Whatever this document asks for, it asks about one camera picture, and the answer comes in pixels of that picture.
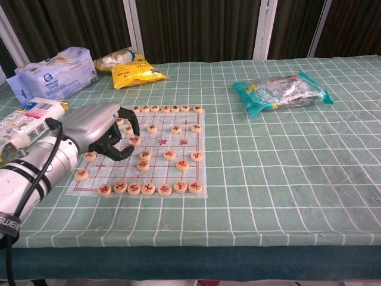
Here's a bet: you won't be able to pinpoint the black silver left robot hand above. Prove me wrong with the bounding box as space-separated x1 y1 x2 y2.
61 102 141 161

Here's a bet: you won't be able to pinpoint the lilac tissue pack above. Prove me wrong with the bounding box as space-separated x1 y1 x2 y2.
5 46 99 104

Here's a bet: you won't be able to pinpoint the white yellow-edged food package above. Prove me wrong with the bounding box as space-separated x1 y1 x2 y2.
0 97 70 167

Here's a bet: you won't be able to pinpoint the yellow snack bag white balls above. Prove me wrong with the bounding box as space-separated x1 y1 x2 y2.
93 46 170 90

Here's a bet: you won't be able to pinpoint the brown pleated partition panel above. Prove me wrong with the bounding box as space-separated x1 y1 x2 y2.
133 0 266 65
266 0 325 60
0 0 135 65
0 22 17 80
315 0 381 59

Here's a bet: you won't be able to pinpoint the translucent Chinese chess board sheet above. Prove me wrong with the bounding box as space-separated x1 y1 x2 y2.
64 104 208 199

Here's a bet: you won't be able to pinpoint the green checked tablecloth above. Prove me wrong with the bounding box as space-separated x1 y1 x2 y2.
0 55 381 281

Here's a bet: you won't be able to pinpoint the teal silver snack bag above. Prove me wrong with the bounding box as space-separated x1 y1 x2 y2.
232 70 335 119

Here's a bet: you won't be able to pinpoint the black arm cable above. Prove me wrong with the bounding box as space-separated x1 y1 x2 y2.
5 117 65 286

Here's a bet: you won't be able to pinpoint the white partition frame post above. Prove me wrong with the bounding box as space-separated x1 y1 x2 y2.
252 0 278 61
308 0 333 58
123 0 146 58
0 5 31 66

